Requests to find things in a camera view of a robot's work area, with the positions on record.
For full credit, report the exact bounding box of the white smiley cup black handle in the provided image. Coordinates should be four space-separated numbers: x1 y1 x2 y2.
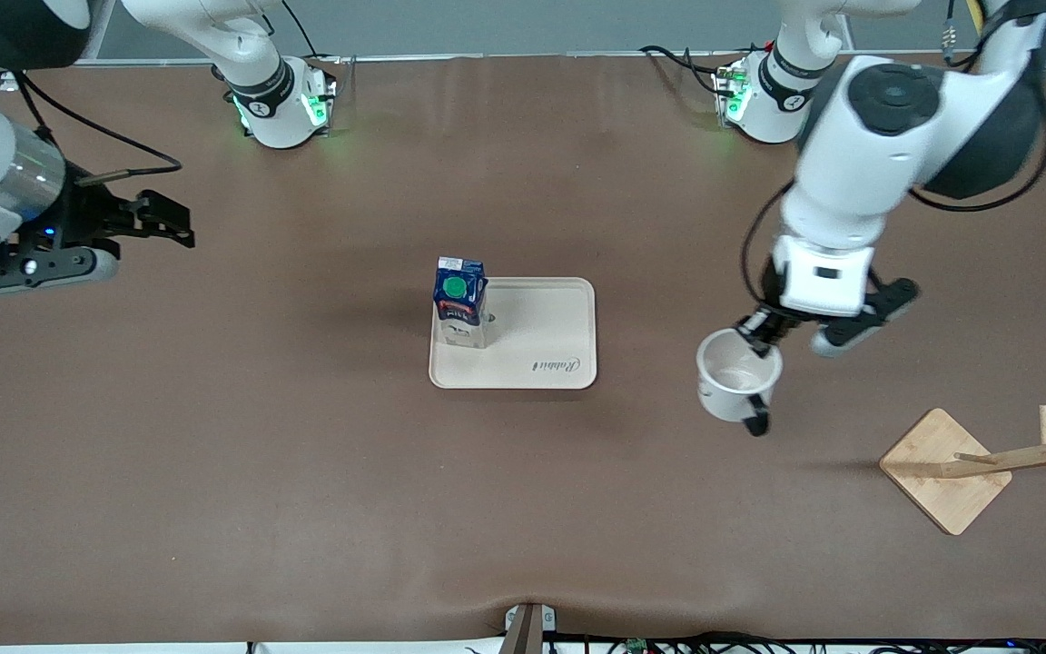
696 327 784 438

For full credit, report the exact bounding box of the blue milk carton green cap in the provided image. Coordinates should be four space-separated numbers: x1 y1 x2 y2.
432 256 493 351

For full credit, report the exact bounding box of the cream plastic tray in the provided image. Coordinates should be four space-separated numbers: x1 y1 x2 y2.
429 277 597 391

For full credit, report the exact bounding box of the wooden mug tree rack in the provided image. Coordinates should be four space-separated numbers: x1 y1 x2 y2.
879 404 1046 536

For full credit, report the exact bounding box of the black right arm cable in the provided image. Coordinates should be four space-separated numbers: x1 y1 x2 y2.
15 73 184 187

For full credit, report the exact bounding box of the black cable at arm base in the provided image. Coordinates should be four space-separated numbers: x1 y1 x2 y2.
639 44 725 92

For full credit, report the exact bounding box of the metal table edge bracket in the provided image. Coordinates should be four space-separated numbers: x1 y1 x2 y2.
503 602 557 654

